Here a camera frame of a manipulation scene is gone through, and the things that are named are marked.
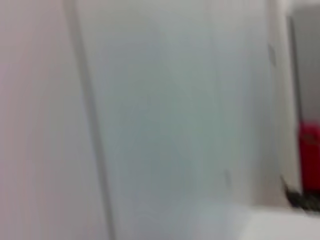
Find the red background object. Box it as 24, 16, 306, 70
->
298, 121, 320, 195

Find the black woven wicker basket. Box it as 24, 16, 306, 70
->
279, 174, 320, 211

